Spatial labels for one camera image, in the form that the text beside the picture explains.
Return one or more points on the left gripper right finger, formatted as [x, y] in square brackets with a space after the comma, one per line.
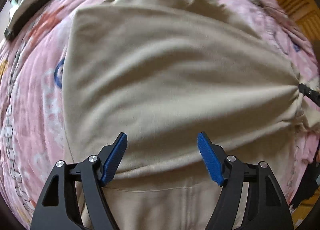
[265, 205]

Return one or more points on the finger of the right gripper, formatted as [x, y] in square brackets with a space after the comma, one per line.
[313, 95]

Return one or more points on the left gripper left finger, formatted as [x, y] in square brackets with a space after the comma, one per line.
[58, 206]

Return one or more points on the beige zip hoodie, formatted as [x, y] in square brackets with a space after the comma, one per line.
[162, 71]

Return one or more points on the pink patterned bed quilt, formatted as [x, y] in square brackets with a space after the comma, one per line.
[31, 102]

